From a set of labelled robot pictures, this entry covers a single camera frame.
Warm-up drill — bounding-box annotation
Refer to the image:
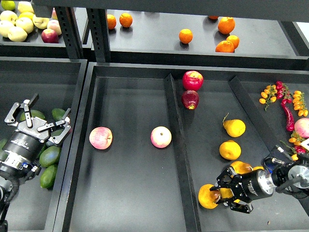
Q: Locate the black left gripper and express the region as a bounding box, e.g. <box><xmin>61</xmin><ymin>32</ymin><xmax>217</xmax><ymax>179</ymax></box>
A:
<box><xmin>2</xmin><ymin>93</ymin><xmax>71</xmax><ymax>162</ymax></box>

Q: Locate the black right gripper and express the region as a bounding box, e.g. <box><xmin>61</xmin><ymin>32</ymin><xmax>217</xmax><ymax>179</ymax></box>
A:
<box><xmin>210</xmin><ymin>166</ymin><xmax>275</xmax><ymax>214</ymax></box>

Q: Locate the yellow pear with brown base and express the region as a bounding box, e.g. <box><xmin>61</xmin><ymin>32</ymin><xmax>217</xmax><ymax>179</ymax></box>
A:
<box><xmin>198</xmin><ymin>184</ymin><xmax>221</xmax><ymax>209</ymax></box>

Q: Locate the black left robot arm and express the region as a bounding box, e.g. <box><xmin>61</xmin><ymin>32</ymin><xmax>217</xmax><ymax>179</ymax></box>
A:
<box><xmin>0</xmin><ymin>94</ymin><xmax>71</xmax><ymax>232</ymax></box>

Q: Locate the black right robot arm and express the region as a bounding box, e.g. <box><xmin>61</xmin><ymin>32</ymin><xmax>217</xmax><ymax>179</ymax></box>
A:
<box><xmin>210</xmin><ymin>146</ymin><xmax>309</xmax><ymax>214</ymax></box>

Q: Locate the yellow pear bottom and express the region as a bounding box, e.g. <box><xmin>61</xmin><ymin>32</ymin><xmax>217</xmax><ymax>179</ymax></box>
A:
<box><xmin>220</xmin><ymin>188</ymin><xmax>240</xmax><ymax>203</ymax></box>

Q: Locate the dark green avocado top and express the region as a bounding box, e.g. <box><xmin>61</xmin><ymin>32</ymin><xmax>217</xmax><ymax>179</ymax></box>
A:
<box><xmin>52</xmin><ymin>108</ymin><xmax>67</xmax><ymax>121</ymax></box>

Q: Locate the dark green avocado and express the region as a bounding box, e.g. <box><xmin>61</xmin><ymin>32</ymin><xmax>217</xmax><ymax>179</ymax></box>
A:
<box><xmin>45</xmin><ymin>129</ymin><xmax>65</xmax><ymax>147</ymax></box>
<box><xmin>52</xmin><ymin>108</ymin><xmax>67</xmax><ymax>121</ymax></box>

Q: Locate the dark green avocado middle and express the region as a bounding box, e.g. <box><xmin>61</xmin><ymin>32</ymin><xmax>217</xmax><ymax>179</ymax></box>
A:
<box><xmin>45</xmin><ymin>129</ymin><xmax>65</xmax><ymax>147</ymax></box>

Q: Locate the yellow pear right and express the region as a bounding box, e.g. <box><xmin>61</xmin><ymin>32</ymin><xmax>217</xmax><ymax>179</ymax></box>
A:
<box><xmin>253</xmin><ymin>166</ymin><xmax>264</xmax><ymax>171</ymax></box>

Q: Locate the light green avocado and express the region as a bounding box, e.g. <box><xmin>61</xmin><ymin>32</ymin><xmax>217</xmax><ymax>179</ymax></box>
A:
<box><xmin>39</xmin><ymin>145</ymin><xmax>61</xmax><ymax>168</ymax></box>

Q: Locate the round yellow pear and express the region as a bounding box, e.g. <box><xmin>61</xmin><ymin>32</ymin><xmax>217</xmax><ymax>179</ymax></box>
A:
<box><xmin>219</xmin><ymin>140</ymin><xmax>241</xmax><ymax>160</ymax></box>

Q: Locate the green avocado bottom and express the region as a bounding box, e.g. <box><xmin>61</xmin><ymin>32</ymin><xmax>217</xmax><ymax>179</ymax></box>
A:
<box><xmin>40</xmin><ymin>164</ymin><xmax>58</xmax><ymax>189</ymax></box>

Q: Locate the yellow pear with stem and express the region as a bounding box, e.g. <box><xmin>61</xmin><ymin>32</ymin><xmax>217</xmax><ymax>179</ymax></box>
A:
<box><xmin>222</xmin><ymin>113</ymin><xmax>246</xmax><ymax>138</ymax></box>

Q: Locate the pink apple left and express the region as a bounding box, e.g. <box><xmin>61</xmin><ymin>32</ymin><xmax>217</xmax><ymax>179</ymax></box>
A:
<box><xmin>89</xmin><ymin>127</ymin><xmax>112</xmax><ymax>150</ymax></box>

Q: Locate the black upper left shelf tray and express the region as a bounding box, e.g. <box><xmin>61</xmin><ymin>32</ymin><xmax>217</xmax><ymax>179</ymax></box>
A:
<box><xmin>0</xmin><ymin>7</ymin><xmax>89</xmax><ymax>59</ymax></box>

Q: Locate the mixed cherry tomatoes lower right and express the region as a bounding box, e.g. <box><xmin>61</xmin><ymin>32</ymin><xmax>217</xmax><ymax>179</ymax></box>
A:
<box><xmin>280</xmin><ymin>131</ymin><xmax>309</xmax><ymax>161</ymax></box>

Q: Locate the red apple on shelf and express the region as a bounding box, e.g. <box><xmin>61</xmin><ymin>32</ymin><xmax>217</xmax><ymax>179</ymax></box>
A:
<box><xmin>41</xmin><ymin>29</ymin><xmax>59</xmax><ymax>44</ymax></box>

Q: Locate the yellow apple front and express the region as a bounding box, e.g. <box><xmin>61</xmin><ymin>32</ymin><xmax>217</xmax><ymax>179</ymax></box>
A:
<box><xmin>8</xmin><ymin>27</ymin><xmax>28</xmax><ymax>42</ymax></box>

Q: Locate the red chili pepper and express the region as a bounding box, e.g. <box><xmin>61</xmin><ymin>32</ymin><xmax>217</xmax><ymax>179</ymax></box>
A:
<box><xmin>281</xmin><ymin>99</ymin><xmax>295</xmax><ymax>132</ymax></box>

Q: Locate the pale pink apple on shelf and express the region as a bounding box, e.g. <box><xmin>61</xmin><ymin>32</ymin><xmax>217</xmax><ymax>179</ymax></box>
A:
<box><xmin>47</xmin><ymin>19</ymin><xmax>62</xmax><ymax>36</ymax></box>

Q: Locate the yellow apple with stem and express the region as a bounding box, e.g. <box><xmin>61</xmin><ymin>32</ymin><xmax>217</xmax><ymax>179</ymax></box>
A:
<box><xmin>32</xmin><ymin>15</ymin><xmax>50</xmax><ymax>29</ymax></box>

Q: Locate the yellow apple middle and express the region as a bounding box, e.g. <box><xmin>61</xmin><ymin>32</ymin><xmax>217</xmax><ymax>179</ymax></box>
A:
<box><xmin>15</xmin><ymin>17</ymin><xmax>34</xmax><ymax>34</ymax></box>

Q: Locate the pink apple centre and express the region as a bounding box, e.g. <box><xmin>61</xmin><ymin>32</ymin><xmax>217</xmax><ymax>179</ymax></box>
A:
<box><xmin>151</xmin><ymin>126</ymin><xmax>172</xmax><ymax>148</ymax></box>

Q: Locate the pink apple right edge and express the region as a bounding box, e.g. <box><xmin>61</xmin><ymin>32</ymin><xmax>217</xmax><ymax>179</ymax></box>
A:
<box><xmin>295</xmin><ymin>118</ymin><xmax>309</xmax><ymax>138</ymax></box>

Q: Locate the yellow apple left edge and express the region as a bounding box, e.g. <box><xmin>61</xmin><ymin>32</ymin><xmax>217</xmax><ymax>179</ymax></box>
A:
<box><xmin>0</xmin><ymin>20</ymin><xmax>14</xmax><ymax>38</ymax></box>

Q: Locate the black centre tray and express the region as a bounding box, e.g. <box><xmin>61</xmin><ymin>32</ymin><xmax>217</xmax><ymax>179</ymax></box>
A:
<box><xmin>53</xmin><ymin>62</ymin><xmax>309</xmax><ymax>232</ymax></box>

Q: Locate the orange cherry tomato bunch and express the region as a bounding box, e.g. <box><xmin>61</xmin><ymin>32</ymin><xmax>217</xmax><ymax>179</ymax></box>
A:
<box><xmin>259</xmin><ymin>85</ymin><xmax>277</xmax><ymax>111</ymax></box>

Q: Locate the yellow apple upper left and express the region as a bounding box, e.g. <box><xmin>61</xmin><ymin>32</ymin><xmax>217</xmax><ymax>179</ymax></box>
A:
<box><xmin>0</xmin><ymin>10</ymin><xmax>18</xmax><ymax>22</ymax></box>

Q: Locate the dark red apple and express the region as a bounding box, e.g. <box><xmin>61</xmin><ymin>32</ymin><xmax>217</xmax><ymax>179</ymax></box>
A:
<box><xmin>182</xmin><ymin>90</ymin><xmax>199</xmax><ymax>110</ymax></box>

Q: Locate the yellow apple top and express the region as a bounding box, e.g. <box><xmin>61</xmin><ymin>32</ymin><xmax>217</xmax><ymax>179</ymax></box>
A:
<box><xmin>17</xmin><ymin>1</ymin><xmax>34</xmax><ymax>13</ymax></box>

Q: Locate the orange tomato bunch right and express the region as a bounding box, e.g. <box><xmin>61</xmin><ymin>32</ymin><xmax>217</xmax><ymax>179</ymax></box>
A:
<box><xmin>292</xmin><ymin>90</ymin><xmax>309</xmax><ymax>117</ymax></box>

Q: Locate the red cherry tomato bunch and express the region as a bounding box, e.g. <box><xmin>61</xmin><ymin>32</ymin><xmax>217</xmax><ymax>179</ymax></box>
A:
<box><xmin>276</xmin><ymin>81</ymin><xmax>292</xmax><ymax>103</ymax></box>

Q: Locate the black shelf post left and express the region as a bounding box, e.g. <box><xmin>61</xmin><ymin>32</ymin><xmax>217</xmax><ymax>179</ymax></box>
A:
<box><xmin>55</xmin><ymin>6</ymin><xmax>84</xmax><ymax>59</ymax></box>

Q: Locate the black shelf post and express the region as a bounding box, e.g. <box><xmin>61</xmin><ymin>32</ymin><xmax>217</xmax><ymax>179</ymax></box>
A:
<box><xmin>55</xmin><ymin>6</ymin><xmax>84</xmax><ymax>59</ymax></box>
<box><xmin>86</xmin><ymin>8</ymin><xmax>112</xmax><ymax>63</ymax></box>

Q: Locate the black shelf post right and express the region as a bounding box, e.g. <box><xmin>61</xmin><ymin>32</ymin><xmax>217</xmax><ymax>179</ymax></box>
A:
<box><xmin>86</xmin><ymin>8</ymin><xmax>112</xmax><ymax>63</ymax></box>

